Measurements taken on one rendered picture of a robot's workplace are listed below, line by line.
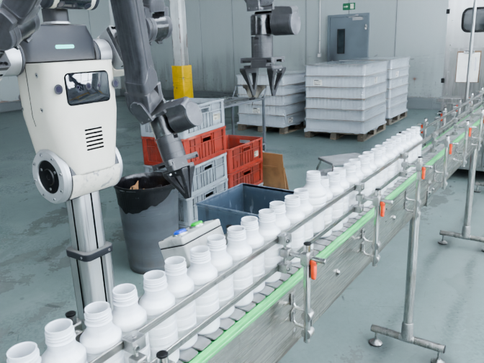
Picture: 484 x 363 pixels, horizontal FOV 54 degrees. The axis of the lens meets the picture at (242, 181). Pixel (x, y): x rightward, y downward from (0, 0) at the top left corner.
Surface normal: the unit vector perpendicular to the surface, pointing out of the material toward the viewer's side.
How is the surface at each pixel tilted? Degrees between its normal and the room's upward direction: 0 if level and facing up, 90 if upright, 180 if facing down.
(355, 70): 91
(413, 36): 90
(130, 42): 114
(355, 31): 90
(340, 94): 89
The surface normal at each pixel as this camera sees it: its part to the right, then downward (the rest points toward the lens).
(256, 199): -0.56, 0.25
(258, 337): 0.82, 0.13
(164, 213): 0.64, 0.25
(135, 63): -0.25, 0.62
